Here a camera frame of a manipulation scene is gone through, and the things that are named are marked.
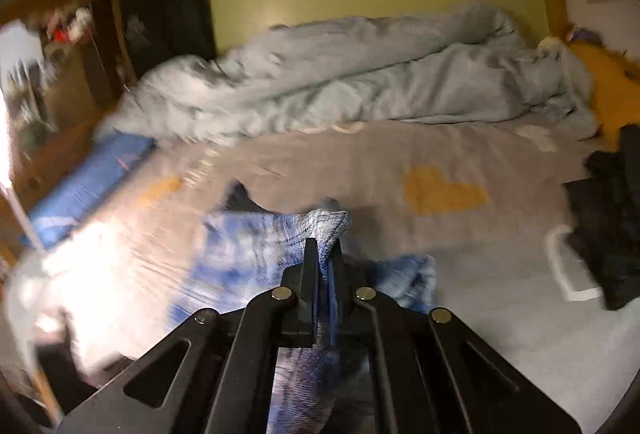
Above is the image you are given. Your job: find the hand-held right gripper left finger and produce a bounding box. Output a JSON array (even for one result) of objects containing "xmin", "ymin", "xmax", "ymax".
[{"xmin": 57, "ymin": 238, "xmax": 321, "ymax": 434}]

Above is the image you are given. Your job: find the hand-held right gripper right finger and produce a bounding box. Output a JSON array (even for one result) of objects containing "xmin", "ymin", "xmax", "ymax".
[{"xmin": 327, "ymin": 239, "xmax": 583, "ymax": 434}]

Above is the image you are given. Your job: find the blue plaid shirt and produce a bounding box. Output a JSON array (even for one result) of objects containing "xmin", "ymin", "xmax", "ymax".
[{"xmin": 167, "ymin": 181, "xmax": 438, "ymax": 434}]

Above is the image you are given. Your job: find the grey printed bed sheet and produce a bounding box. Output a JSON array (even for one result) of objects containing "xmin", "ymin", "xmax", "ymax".
[{"xmin": 30, "ymin": 119, "xmax": 616, "ymax": 434}]

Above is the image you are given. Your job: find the grey duvet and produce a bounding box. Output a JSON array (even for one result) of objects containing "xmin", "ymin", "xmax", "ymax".
[{"xmin": 97, "ymin": 4, "xmax": 601, "ymax": 147}]

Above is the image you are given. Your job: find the blue pillow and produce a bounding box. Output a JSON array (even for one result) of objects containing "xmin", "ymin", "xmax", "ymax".
[{"xmin": 22, "ymin": 131, "xmax": 156, "ymax": 250}]

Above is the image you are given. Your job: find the black folded jacket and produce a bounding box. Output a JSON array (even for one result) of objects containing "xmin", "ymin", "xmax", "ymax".
[{"xmin": 562, "ymin": 124, "xmax": 640, "ymax": 311}]

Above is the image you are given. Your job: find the white desk lamp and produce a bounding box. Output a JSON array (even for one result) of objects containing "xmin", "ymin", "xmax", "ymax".
[{"xmin": 0, "ymin": 84, "xmax": 66, "ymax": 430}]

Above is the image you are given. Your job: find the wooden shelf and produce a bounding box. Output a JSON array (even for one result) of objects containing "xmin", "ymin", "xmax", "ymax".
[{"xmin": 0, "ymin": 0, "xmax": 131, "ymax": 150}]

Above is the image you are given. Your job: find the yellow pillow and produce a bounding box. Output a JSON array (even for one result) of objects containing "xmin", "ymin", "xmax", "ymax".
[{"xmin": 567, "ymin": 39, "xmax": 640, "ymax": 150}]

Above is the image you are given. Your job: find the white plush toy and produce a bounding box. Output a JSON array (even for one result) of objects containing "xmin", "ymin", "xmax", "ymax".
[{"xmin": 67, "ymin": 9, "xmax": 96, "ymax": 40}]

